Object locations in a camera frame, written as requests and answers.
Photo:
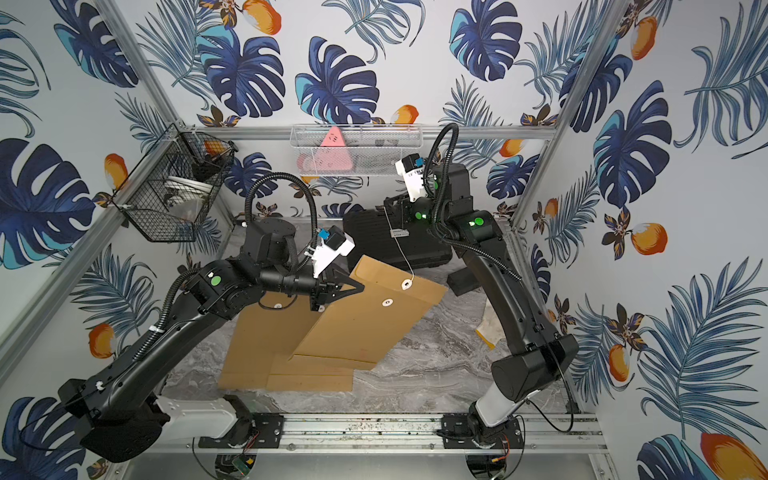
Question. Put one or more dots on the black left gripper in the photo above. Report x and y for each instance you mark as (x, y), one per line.
(324, 288)

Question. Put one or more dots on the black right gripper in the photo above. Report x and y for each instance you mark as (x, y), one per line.
(402, 211)

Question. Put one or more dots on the brown file bag stack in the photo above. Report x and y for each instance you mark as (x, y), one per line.
(358, 331)

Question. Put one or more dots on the brown kraft file bag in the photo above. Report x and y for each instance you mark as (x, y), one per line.
(277, 321)

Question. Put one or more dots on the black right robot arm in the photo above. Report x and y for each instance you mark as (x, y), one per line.
(439, 200)

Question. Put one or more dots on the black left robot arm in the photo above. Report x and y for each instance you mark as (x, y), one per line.
(117, 414)

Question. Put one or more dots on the black plastic tool case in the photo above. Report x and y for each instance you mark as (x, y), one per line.
(385, 236)

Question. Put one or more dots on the small black box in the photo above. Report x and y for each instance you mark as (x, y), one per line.
(462, 281)

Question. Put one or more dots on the pink triangular item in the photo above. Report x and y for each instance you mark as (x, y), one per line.
(332, 156)

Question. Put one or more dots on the white work glove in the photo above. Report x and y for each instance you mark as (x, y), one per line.
(490, 330)

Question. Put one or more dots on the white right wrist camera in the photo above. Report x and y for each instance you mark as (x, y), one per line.
(411, 169)

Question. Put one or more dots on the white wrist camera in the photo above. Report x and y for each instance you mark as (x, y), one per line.
(411, 169)
(331, 243)

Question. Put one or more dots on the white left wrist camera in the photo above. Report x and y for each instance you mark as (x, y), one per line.
(331, 243)

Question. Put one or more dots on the clear wall shelf basket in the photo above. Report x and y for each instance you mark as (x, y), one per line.
(374, 148)

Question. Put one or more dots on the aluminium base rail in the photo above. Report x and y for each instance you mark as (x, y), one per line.
(417, 434)

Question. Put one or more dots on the black wire basket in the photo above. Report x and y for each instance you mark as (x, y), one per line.
(169, 194)

